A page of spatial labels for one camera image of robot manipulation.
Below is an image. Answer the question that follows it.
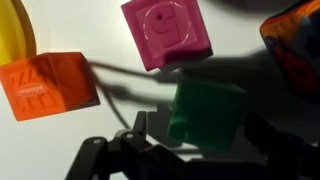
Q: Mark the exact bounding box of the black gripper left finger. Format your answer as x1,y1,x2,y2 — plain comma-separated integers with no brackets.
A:
65,111,187,180

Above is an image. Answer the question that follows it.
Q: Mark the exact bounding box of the yellow plastic banana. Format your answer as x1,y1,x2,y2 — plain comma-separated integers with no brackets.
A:
0,0,36,65

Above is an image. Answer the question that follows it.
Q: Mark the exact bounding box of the red patterned block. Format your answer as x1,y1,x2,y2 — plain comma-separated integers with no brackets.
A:
259,0,320,97

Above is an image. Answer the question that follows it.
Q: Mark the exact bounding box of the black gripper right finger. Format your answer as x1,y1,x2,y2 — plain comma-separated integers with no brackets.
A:
244,113,320,180

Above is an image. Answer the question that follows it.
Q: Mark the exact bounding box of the dark green block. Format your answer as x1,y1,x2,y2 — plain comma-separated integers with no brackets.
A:
167,73,247,151

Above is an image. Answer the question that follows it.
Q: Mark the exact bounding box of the pink block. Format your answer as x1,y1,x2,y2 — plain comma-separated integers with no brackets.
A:
121,0,213,71

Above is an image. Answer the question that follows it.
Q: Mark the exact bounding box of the orange block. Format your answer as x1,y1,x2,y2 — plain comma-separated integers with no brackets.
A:
0,52,100,121

